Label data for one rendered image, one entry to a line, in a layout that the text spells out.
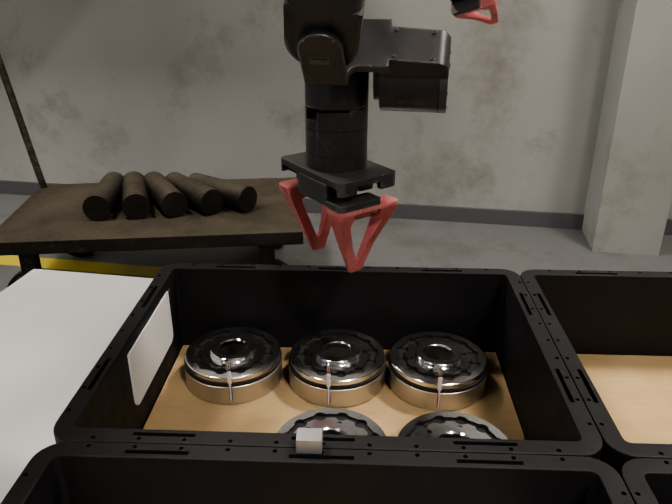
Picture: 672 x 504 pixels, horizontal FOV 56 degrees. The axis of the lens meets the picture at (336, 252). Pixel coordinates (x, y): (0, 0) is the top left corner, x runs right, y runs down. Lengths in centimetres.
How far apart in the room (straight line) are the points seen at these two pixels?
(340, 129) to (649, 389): 43
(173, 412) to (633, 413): 46
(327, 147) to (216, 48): 292
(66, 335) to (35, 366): 9
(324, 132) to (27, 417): 58
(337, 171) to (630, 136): 262
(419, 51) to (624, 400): 42
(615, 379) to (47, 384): 74
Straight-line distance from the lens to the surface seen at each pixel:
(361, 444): 47
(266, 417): 65
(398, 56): 54
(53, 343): 110
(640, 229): 328
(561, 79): 332
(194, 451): 47
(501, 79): 329
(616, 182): 317
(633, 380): 77
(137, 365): 63
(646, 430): 70
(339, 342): 70
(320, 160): 57
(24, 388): 101
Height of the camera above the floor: 124
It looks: 24 degrees down
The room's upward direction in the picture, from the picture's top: straight up
